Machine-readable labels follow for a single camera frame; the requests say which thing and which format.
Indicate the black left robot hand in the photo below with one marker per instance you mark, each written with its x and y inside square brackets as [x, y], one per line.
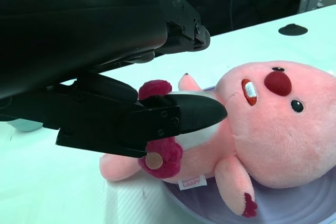
[78, 24]

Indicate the pink plush doll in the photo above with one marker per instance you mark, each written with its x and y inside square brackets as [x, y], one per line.
[275, 142]

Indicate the purple plastic plate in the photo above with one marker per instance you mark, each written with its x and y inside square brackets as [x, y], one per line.
[288, 208]

